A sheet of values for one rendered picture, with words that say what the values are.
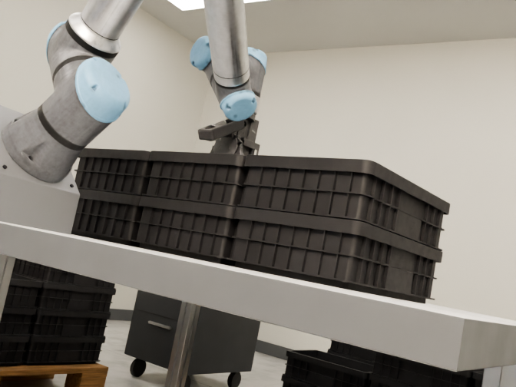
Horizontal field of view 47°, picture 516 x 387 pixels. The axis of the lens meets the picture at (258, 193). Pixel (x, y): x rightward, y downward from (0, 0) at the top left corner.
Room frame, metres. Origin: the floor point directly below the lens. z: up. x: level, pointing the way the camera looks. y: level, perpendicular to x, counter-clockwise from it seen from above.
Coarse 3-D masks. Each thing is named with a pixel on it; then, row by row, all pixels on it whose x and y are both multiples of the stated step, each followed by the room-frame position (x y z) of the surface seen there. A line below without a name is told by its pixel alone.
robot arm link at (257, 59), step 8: (248, 48) 1.34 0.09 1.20; (248, 56) 1.34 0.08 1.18; (256, 56) 1.34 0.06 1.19; (264, 56) 1.36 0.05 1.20; (256, 64) 1.34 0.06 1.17; (264, 64) 1.36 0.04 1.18; (256, 72) 1.34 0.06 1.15; (264, 72) 1.37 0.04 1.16; (256, 80) 1.35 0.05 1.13; (256, 88) 1.35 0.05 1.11
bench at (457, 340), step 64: (0, 256) 1.78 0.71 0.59; (64, 256) 0.72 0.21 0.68; (128, 256) 0.65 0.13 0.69; (0, 320) 1.82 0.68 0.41; (192, 320) 2.54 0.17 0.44; (320, 320) 0.51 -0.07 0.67; (384, 320) 0.48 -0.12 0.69; (448, 320) 0.45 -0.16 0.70; (512, 320) 1.62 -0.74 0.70; (512, 384) 0.95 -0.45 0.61
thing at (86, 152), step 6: (84, 150) 1.56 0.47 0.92; (90, 150) 1.55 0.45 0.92; (96, 150) 1.53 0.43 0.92; (102, 150) 1.51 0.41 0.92; (108, 150) 1.50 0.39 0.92; (114, 150) 1.48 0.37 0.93; (120, 150) 1.47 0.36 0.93; (126, 150) 1.45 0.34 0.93; (132, 150) 1.44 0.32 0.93; (138, 150) 1.42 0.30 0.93; (144, 150) 1.41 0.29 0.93; (78, 156) 1.58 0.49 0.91; (84, 156) 1.56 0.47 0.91; (90, 156) 1.54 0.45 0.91; (96, 156) 1.53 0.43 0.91; (102, 156) 1.51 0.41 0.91; (108, 156) 1.49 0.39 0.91; (114, 156) 1.48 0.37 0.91; (120, 156) 1.47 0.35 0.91; (126, 156) 1.45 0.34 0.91; (132, 156) 1.44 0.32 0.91; (138, 156) 1.42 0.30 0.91; (144, 156) 1.41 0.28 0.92
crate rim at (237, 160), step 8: (152, 152) 1.39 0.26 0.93; (160, 152) 1.37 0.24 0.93; (168, 152) 1.36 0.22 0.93; (176, 152) 1.34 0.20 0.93; (184, 152) 1.32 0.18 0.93; (192, 152) 1.31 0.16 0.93; (152, 160) 1.42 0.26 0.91; (160, 160) 1.37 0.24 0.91; (168, 160) 1.35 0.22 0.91; (176, 160) 1.34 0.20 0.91; (184, 160) 1.32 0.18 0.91; (192, 160) 1.30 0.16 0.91; (200, 160) 1.29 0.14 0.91; (208, 160) 1.27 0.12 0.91; (216, 160) 1.26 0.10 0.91; (224, 160) 1.24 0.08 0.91; (232, 160) 1.23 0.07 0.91; (240, 160) 1.22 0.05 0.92
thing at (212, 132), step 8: (224, 120) 1.36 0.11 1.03; (200, 128) 1.30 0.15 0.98; (208, 128) 1.29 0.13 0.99; (216, 128) 1.28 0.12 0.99; (224, 128) 1.30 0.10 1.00; (232, 128) 1.32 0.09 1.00; (240, 128) 1.34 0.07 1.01; (200, 136) 1.30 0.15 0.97; (208, 136) 1.28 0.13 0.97; (216, 136) 1.28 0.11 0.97
